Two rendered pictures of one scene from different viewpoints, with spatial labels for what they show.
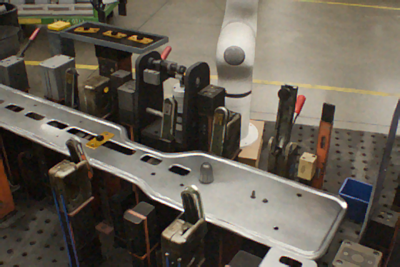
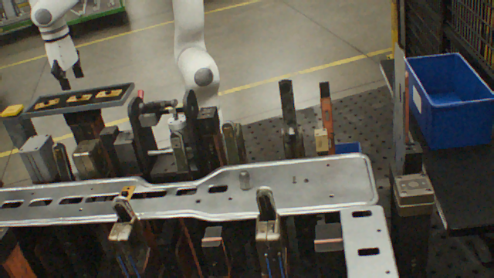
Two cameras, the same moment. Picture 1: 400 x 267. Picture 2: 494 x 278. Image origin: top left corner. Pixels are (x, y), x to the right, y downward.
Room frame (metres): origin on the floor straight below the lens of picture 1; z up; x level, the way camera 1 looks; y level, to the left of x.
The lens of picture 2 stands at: (-0.02, 0.33, 1.72)
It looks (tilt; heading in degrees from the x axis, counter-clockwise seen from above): 30 degrees down; 339
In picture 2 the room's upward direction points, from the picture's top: 11 degrees counter-clockwise
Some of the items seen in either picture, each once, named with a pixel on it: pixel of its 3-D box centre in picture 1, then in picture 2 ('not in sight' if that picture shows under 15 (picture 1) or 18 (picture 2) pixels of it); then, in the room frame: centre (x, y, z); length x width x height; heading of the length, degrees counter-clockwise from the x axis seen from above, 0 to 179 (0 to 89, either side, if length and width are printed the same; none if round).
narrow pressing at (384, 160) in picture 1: (381, 173); (399, 115); (0.69, -0.33, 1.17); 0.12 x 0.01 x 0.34; 148
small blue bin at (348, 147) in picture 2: (356, 200); (346, 160); (1.13, -0.48, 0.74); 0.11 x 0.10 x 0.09; 58
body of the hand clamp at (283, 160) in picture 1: (278, 200); (299, 181); (0.98, -0.20, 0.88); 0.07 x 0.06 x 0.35; 148
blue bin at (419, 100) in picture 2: not in sight; (445, 97); (0.77, -0.58, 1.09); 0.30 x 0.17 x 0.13; 149
